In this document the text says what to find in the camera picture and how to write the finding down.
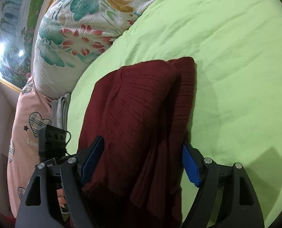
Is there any grey folded cloth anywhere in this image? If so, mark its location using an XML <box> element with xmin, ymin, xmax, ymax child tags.
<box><xmin>51</xmin><ymin>93</ymin><xmax>71</xmax><ymax>130</ymax></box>

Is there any light green bed sheet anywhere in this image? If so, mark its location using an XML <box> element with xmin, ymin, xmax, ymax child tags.
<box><xmin>67</xmin><ymin>0</ymin><xmax>282</xmax><ymax>226</ymax></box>

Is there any left hand on handle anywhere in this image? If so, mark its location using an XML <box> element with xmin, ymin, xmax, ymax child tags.
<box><xmin>56</xmin><ymin>188</ymin><xmax>66</xmax><ymax>208</ymax></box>

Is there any dark red knit sweater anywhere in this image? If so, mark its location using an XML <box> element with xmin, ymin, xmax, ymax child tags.
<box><xmin>78</xmin><ymin>57</ymin><xmax>196</xmax><ymax>227</ymax></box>

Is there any framed landscape painting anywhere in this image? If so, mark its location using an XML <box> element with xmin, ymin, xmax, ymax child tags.
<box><xmin>0</xmin><ymin>0</ymin><xmax>54</xmax><ymax>92</ymax></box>

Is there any pink heart pattern pillow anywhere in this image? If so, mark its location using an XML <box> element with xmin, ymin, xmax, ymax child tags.
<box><xmin>7</xmin><ymin>78</ymin><xmax>52</xmax><ymax>217</ymax></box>

